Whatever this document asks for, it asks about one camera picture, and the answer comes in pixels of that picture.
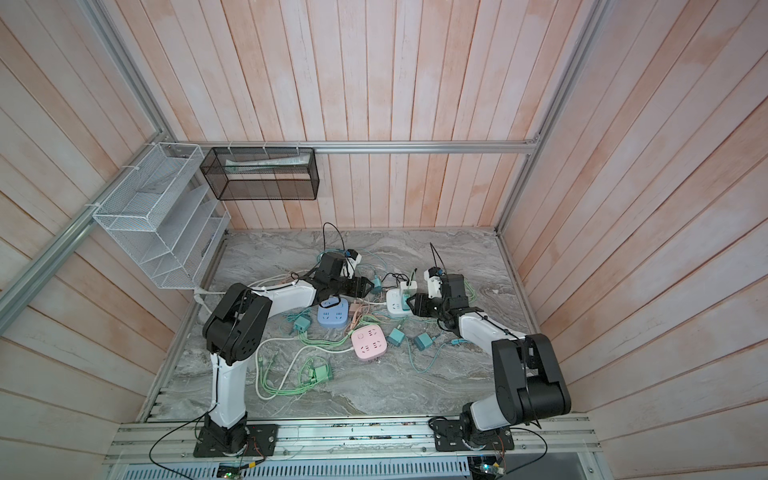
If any blue power strip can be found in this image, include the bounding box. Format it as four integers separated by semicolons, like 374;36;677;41
317;297;349;329

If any white power strip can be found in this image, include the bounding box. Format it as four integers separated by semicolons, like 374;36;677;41
385;281;418;318

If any teal USB charger with green cable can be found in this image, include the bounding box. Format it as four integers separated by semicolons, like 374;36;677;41
387;328;406;347

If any pink power strip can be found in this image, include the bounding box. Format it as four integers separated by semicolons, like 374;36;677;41
350;325;387;361

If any light green USB charger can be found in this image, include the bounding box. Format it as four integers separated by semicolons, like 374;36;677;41
310;364;333;383

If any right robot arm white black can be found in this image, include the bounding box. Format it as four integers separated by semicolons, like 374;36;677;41
407;267;572;436

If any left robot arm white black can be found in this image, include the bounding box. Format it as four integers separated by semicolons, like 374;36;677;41
202;249;373;430

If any black mesh basket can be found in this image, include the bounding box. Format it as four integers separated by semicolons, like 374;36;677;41
200;146;320;201

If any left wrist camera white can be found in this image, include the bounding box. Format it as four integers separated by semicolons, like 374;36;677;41
341;249;362;279

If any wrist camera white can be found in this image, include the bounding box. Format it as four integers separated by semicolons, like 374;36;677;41
341;249;362;279
424;266;444;298

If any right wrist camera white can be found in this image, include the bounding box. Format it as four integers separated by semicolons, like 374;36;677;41
424;266;444;298

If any teal USB cable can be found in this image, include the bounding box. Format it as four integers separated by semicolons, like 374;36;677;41
404;335;472;374

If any salmon pink USB cable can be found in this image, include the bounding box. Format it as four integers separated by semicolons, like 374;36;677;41
347;299;385;328

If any light green USB cable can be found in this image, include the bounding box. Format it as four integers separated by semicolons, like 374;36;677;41
254;314;385;400

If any white power cord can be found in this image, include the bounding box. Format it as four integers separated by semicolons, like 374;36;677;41
193;272;295;316

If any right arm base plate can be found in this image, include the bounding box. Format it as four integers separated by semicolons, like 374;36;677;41
427;416;514;452

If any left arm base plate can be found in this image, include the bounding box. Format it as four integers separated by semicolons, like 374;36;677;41
193;423;279;458

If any white wire mesh shelf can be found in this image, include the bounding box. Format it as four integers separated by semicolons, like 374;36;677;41
94;143;230;290

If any aluminium front rail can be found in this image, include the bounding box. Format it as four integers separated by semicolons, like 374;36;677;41
104;414;601;464

